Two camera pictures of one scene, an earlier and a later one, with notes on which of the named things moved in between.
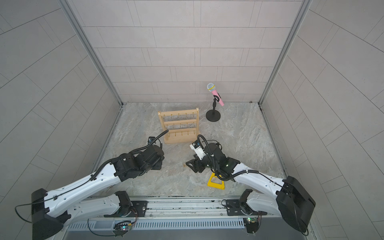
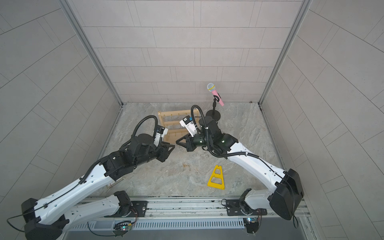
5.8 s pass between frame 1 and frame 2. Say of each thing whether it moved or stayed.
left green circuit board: stayed
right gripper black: moved
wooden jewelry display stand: stayed
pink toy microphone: stayed
